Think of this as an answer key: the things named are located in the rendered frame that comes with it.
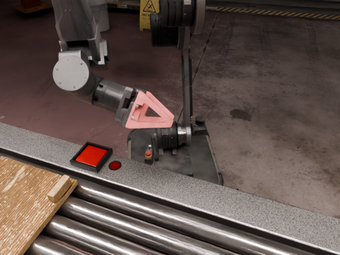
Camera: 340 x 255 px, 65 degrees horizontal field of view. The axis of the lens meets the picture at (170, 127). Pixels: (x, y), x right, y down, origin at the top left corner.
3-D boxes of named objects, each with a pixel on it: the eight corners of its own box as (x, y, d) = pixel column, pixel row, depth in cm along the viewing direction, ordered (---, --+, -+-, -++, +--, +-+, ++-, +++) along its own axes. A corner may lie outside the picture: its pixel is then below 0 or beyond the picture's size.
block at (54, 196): (67, 181, 61) (64, 173, 59) (73, 183, 60) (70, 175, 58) (49, 202, 56) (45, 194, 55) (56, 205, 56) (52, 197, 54)
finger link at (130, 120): (164, 143, 46) (113, 123, 46) (166, 136, 53) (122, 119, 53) (179, 107, 45) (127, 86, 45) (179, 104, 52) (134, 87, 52)
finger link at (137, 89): (166, 137, 53) (122, 119, 53) (167, 131, 60) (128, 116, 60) (179, 104, 52) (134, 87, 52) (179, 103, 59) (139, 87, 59)
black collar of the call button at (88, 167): (88, 145, 73) (87, 140, 72) (113, 152, 71) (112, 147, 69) (71, 165, 67) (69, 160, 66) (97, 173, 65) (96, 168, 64)
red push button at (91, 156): (89, 148, 72) (88, 144, 71) (109, 154, 70) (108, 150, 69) (75, 164, 68) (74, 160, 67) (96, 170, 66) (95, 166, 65)
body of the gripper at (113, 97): (123, 124, 48) (84, 109, 48) (132, 118, 58) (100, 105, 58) (135, 89, 47) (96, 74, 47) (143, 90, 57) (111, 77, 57)
